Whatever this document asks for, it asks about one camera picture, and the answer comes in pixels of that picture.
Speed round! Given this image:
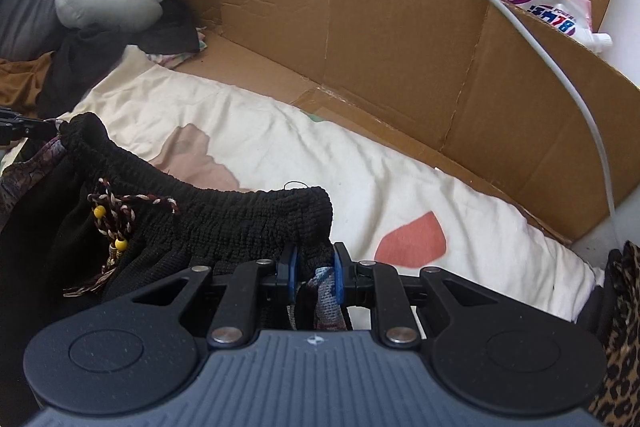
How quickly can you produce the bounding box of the leopard print folded garment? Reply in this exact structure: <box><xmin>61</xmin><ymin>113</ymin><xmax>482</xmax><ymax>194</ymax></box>
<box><xmin>587</xmin><ymin>241</ymin><xmax>640</xmax><ymax>427</ymax></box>

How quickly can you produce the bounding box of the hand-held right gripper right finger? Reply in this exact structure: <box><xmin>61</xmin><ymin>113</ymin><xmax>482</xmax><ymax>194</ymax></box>
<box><xmin>332</xmin><ymin>242</ymin><xmax>506</xmax><ymax>349</ymax></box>

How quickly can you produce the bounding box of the black bear-print skirt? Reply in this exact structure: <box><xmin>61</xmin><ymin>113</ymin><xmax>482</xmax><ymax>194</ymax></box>
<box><xmin>0</xmin><ymin>111</ymin><xmax>353</xmax><ymax>427</ymax></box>

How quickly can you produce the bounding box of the white cable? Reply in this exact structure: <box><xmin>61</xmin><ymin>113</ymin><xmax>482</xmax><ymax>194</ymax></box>
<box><xmin>437</xmin><ymin>0</ymin><xmax>618</xmax><ymax>218</ymax></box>

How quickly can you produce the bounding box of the black cloth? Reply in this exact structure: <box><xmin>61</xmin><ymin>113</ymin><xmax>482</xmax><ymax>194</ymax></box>
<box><xmin>37</xmin><ymin>0</ymin><xmax>203</xmax><ymax>120</ymax></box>

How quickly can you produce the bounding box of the brown garment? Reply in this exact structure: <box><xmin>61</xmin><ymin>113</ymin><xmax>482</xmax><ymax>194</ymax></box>
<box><xmin>0</xmin><ymin>52</ymin><xmax>53</xmax><ymax>118</ymax></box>

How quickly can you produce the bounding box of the folded cardboard sheet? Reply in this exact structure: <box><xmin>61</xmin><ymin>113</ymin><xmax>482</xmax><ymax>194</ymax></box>
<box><xmin>145</xmin><ymin>0</ymin><xmax>640</xmax><ymax>243</ymax></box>

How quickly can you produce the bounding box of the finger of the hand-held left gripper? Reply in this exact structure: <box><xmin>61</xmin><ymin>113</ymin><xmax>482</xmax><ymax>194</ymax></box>
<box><xmin>0</xmin><ymin>107</ymin><xmax>63</xmax><ymax>145</ymax></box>

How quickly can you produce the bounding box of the cream bear-print blanket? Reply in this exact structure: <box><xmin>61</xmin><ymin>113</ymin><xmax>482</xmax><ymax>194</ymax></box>
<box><xmin>10</xmin><ymin>44</ymin><xmax>608</xmax><ymax>325</ymax></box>

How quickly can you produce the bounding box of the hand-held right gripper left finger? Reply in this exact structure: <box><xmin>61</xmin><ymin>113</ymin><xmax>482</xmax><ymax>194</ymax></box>
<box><xmin>131</xmin><ymin>244</ymin><xmax>301</xmax><ymax>348</ymax></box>

